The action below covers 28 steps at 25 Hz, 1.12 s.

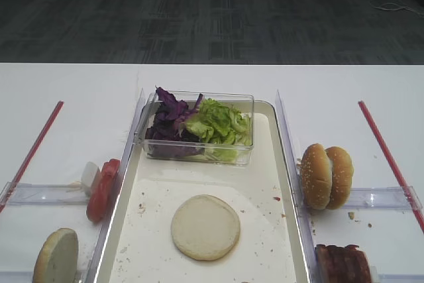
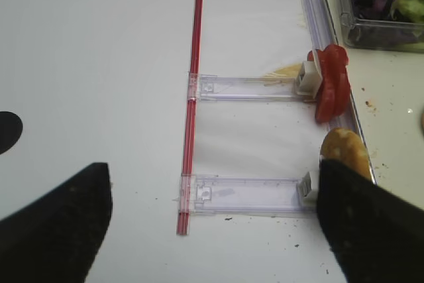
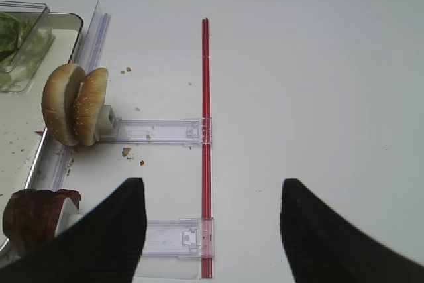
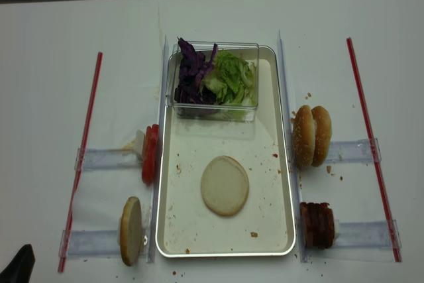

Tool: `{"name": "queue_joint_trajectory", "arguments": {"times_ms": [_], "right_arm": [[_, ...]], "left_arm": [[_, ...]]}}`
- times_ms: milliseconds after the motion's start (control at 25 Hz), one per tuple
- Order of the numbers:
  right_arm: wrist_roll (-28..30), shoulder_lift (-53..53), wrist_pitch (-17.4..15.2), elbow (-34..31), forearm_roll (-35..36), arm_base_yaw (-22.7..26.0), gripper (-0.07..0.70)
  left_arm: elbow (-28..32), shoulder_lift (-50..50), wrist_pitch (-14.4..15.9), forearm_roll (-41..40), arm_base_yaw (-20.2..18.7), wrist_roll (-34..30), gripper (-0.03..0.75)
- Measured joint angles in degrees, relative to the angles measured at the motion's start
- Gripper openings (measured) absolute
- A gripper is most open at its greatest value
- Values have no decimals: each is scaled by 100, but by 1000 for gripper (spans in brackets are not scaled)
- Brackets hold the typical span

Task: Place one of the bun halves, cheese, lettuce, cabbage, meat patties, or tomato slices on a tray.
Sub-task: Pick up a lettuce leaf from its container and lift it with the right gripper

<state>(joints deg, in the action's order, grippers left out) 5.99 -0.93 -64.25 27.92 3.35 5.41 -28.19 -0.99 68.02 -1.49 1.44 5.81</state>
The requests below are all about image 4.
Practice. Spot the green lettuce leaves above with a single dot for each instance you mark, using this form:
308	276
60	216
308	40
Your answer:
231	82

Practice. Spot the red tomato slices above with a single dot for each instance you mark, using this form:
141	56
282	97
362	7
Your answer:
149	154

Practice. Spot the stack of meat patties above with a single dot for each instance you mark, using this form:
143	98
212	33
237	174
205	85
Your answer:
319	225

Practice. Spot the clear plastic salad box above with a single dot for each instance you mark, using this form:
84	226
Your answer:
247	51

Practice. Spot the purple cabbage shreds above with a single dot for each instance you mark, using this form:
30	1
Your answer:
193	69

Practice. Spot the flat bun bottom on tray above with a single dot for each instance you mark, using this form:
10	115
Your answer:
224	186

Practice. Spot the white metal tray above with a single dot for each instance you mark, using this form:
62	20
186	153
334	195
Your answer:
265	226

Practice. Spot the clear holder upper left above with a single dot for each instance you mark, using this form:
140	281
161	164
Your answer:
129	156

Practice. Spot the clear holder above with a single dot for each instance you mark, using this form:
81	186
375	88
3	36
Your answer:
84	244
129	156
371	234
361	151

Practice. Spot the sesame bun left half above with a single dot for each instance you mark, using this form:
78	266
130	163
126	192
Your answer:
304	136

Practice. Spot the sesame bun half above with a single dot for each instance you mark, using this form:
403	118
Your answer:
304	136
323	134

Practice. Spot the sesame bun right half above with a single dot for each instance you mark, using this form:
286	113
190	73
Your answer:
323	134

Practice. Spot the upright bun slice left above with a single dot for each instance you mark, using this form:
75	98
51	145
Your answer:
131	231

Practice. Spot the left red straw strip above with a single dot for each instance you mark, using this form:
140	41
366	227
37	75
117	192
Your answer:
79	160

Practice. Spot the red straw strip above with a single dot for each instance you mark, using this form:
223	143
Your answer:
79	160
396	247

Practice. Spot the clear holder upper right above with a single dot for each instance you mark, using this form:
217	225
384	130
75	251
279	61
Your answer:
361	151

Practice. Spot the clear holder lower left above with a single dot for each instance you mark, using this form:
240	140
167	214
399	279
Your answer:
84	244

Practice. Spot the clear holder lower right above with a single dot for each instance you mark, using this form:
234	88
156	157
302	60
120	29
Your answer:
371	234

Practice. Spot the right red straw strip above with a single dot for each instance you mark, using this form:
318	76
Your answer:
396	247

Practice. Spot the black object bottom left corner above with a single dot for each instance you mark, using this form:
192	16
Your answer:
19	270

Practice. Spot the left clear vertical rail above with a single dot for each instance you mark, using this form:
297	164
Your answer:
159	149

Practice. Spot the clear vertical rail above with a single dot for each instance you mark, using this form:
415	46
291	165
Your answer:
159	149
294	180

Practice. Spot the right clear vertical rail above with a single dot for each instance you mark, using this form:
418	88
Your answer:
294	180

